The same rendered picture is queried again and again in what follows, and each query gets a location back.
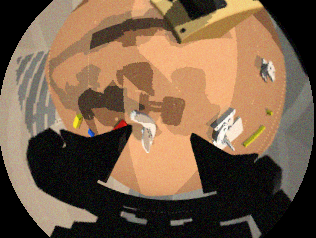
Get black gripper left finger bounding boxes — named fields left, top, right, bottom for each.
left=58, top=124, right=133, bottom=183

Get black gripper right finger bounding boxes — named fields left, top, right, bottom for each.
left=190, top=132, right=259, bottom=193

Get red curved bar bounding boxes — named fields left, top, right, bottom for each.
left=113, top=120, right=129, bottom=130

